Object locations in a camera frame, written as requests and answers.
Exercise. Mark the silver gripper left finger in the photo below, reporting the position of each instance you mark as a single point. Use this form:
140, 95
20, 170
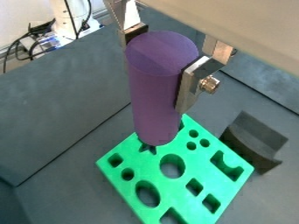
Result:
124, 13

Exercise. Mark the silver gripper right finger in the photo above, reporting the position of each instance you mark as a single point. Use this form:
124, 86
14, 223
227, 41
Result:
196, 75

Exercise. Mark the purple cylinder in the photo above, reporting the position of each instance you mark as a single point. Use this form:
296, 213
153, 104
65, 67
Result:
156, 56

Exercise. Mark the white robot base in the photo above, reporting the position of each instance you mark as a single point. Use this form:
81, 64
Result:
73, 20

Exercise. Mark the dark grey foam holder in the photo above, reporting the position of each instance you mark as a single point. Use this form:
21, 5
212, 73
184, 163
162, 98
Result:
253, 141

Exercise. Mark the dark grey foam mat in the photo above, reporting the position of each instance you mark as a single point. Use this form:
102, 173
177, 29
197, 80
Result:
65, 113

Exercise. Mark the green shape sorter board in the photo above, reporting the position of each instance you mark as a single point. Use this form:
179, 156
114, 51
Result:
179, 183

